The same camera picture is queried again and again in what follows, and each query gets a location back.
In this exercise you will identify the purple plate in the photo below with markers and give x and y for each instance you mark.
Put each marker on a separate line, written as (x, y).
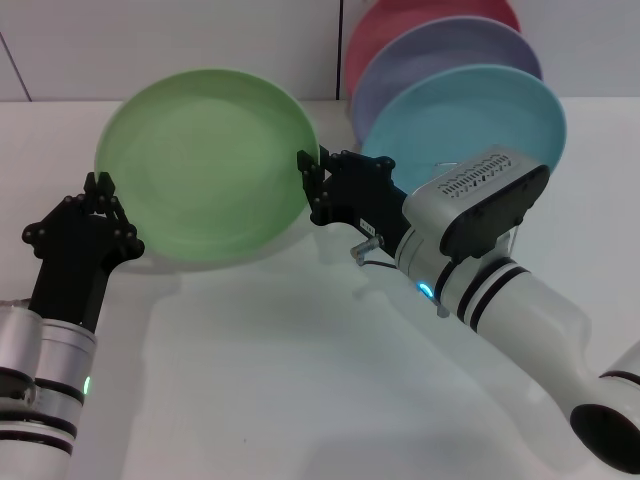
(430, 55)

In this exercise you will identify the red plate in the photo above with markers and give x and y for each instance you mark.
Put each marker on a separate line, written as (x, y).
(390, 25)

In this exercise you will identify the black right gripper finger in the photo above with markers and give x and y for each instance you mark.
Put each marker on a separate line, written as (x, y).
(335, 162)
(312, 180)

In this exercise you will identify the right wrist camera housing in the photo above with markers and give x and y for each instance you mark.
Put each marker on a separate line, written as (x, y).
(480, 200)

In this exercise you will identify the light green plate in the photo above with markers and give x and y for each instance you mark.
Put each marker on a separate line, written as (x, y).
(210, 165)

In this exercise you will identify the teal plate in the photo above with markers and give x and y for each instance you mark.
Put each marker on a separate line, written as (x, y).
(465, 115)

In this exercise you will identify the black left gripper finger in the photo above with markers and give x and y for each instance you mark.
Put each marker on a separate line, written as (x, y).
(90, 192)
(112, 205)

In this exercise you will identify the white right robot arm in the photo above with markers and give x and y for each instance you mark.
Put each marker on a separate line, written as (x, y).
(515, 310)

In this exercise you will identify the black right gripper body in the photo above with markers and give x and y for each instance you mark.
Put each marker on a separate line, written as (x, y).
(365, 200)

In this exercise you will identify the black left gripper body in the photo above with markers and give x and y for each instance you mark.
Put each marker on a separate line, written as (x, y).
(70, 270)

